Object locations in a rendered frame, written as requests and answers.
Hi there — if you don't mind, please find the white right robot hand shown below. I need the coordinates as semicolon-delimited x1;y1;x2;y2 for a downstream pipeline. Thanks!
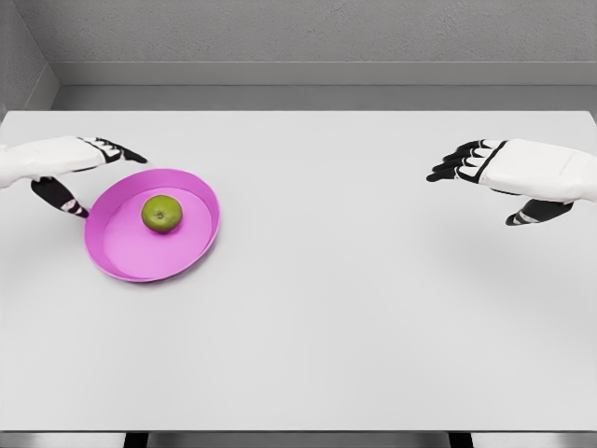
424;138;587;228

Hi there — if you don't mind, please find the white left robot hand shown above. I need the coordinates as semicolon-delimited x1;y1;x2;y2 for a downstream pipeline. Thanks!
21;135;148;219

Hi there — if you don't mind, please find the green apple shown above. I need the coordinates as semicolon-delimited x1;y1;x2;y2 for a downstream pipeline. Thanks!
141;194;184;234

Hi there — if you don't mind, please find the pink round plate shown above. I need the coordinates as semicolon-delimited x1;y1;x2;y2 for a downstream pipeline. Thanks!
83;168;221;284

